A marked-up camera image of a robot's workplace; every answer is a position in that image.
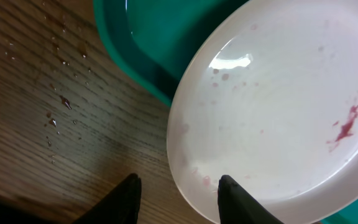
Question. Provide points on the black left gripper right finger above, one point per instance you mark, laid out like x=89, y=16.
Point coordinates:
x=237, y=206

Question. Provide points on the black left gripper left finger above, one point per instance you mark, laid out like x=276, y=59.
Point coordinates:
x=120, y=206

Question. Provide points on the teal plastic tray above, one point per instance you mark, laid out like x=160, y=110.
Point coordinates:
x=154, y=42

